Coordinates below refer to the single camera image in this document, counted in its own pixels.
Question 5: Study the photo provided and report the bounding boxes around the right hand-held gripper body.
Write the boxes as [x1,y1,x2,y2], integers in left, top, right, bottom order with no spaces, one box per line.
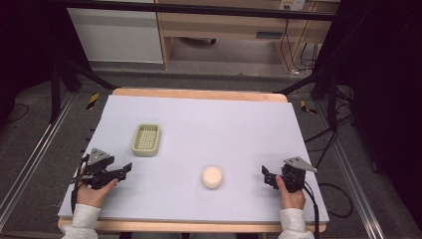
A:
[281,156,318,194]

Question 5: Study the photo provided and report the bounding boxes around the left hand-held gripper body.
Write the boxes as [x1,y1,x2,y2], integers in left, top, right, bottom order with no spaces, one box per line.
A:
[70,147,115,190]

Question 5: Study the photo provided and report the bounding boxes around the person's right hand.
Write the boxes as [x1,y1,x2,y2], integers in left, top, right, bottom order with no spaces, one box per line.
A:
[275,175,307,211]

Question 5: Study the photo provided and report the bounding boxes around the person's left hand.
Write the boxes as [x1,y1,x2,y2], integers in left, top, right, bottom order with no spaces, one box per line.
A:
[77,178,119,209]

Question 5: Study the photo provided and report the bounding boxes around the green slotted soap dish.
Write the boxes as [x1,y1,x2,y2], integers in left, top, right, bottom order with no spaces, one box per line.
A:
[131,122,162,158]

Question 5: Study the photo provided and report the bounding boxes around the round pale soap bar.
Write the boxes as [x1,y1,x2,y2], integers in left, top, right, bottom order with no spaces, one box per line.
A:
[200,164,224,190]

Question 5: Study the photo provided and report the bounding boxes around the pale lavender foam mat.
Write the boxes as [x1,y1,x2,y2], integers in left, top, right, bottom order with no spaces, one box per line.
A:
[57,95,330,224]

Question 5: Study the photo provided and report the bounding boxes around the yellow black floor tape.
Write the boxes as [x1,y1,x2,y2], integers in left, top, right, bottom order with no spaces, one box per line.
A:
[300,100,318,116]
[86,92,101,112]

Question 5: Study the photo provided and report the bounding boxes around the black metal stand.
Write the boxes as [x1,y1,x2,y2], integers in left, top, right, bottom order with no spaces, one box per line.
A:
[49,59,121,124]
[273,64,341,131]

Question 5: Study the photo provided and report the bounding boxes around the dark curtain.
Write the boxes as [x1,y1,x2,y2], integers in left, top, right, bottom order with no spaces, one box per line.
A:
[0,0,93,127]
[315,0,422,230]

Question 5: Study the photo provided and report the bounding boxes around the white cabinet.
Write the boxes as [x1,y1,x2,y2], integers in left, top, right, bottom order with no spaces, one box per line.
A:
[67,7,164,65]

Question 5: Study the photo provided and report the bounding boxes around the wooden desk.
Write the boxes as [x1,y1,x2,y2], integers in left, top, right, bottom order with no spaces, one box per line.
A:
[154,0,341,74]

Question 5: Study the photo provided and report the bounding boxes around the white power strip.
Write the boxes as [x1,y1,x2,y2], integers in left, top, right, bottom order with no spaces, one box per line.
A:
[279,0,307,11]

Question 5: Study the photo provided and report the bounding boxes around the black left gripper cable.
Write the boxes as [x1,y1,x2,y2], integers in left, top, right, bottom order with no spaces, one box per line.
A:
[70,155,90,215]

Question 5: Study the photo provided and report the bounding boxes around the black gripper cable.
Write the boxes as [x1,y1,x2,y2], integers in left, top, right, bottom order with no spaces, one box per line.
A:
[302,180,321,239]
[70,155,90,215]

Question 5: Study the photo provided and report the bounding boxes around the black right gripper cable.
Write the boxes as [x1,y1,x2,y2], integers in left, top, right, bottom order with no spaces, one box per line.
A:
[302,180,321,239]

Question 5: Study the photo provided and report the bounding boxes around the metal floor rail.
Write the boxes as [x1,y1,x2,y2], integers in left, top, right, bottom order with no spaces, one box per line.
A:
[0,92,78,231]
[314,99,386,239]

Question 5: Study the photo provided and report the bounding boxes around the thin black floor cable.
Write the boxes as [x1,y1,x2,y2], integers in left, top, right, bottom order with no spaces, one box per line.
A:
[0,103,31,126]

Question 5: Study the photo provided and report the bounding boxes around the hanging desk cables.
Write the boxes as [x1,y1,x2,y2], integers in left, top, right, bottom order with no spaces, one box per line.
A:
[279,18,320,74]

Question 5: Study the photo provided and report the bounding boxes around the black horizontal frame bar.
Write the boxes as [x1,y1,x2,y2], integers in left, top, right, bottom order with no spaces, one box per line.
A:
[61,0,336,22]

